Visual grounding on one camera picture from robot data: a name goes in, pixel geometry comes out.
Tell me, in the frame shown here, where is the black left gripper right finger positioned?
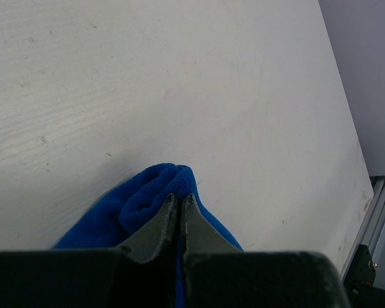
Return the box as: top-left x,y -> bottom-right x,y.
180,194 -> 350,307

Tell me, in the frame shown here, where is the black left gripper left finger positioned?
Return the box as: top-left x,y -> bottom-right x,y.
0,193 -> 176,307

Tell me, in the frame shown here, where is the blue microfiber towel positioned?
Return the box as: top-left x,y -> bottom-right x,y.
53,162 -> 244,308

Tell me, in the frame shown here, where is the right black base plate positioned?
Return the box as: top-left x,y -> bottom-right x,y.
343,244 -> 385,307

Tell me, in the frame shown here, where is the aluminium mounting rail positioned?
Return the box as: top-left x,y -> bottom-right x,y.
341,176 -> 385,289

